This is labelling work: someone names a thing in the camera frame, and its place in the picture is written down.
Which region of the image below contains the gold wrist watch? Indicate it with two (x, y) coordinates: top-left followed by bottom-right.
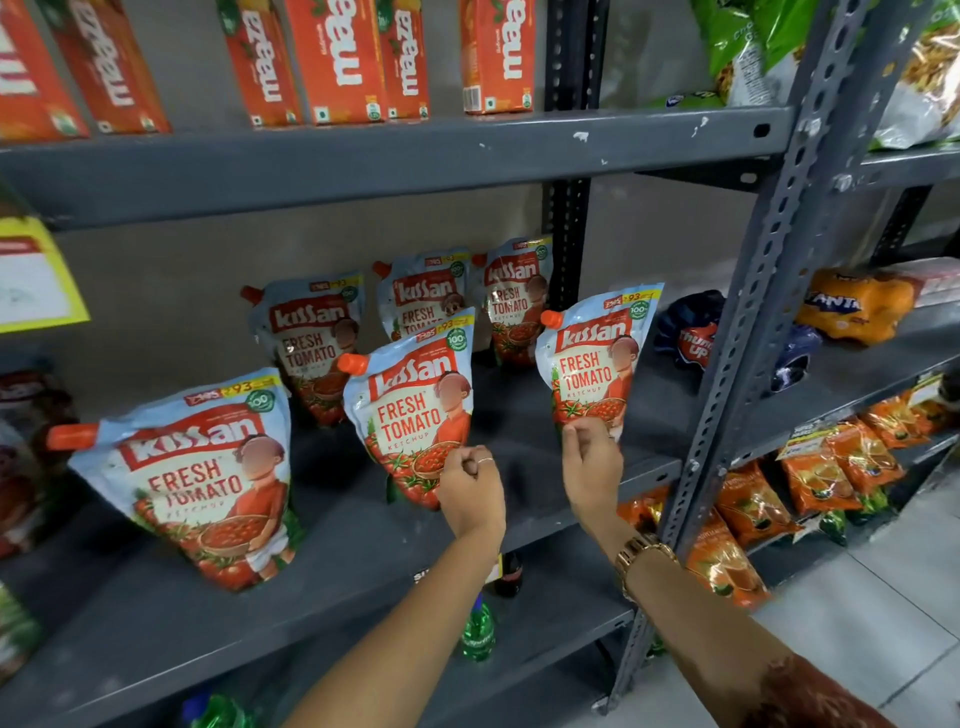
(614, 533), (681, 601)

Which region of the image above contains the person's left hand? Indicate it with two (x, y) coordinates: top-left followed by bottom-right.
(435, 444), (508, 543)

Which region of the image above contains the green soda bottle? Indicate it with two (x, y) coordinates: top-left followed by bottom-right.
(180, 690), (258, 728)
(460, 594), (498, 663)

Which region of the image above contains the grey metal shelf rack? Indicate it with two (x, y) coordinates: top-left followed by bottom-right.
(637, 138), (960, 601)
(0, 0), (939, 728)

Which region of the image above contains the red brown food packet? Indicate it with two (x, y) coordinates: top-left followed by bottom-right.
(0, 366), (82, 561)

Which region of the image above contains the pink wrapped bottle pack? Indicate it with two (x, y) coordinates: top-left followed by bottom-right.
(883, 256), (960, 309)

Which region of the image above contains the row of orange drink packets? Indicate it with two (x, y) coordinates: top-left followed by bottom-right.
(618, 388), (960, 610)

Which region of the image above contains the clear yellow snack bag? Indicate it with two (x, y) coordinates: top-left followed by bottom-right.
(872, 0), (960, 152)

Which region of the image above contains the yellow shelf label card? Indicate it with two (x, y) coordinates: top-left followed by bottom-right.
(0, 216), (92, 336)

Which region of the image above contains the green snack bag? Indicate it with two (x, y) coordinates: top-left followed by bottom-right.
(690, 0), (820, 108)

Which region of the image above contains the blue-white ketchup spout pouch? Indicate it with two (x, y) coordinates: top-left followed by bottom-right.
(336, 307), (476, 512)
(535, 282), (666, 445)

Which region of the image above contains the green food packet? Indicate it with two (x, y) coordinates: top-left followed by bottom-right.
(0, 583), (44, 685)

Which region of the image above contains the dark blue soda bottle pack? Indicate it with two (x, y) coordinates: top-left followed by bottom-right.
(653, 290), (824, 393)

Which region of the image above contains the person's right hand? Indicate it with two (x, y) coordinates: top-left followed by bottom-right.
(561, 417), (626, 531)

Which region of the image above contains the row of orange juice cartons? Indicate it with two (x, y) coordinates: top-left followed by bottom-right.
(0, 0), (538, 144)

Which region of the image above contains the orange soda bottle pack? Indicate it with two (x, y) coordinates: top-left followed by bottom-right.
(795, 267), (918, 347)

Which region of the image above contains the maroon patterned sleeve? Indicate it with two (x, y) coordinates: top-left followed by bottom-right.
(741, 654), (898, 728)

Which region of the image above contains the dark cola bottle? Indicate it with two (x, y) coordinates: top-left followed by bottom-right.
(490, 552), (525, 600)

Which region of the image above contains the person's right forearm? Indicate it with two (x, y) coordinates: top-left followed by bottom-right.
(598, 516), (826, 728)

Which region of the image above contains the person's left forearm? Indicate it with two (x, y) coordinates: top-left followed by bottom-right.
(283, 525), (508, 728)

